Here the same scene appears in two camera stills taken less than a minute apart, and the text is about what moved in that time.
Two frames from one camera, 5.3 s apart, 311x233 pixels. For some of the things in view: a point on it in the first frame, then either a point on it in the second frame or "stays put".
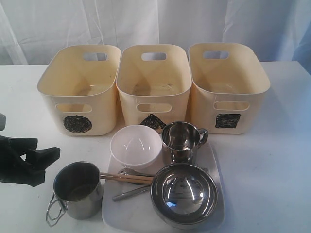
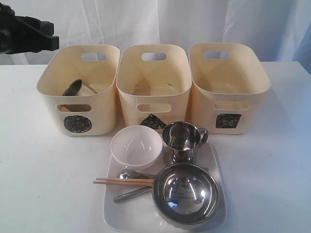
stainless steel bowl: (184, 195) stays put
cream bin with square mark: (229, 82) stays put
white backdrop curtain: (28, 28) stays put
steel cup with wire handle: (78, 190) to (77, 88)
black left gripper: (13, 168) to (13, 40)
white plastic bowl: (135, 146) stays put
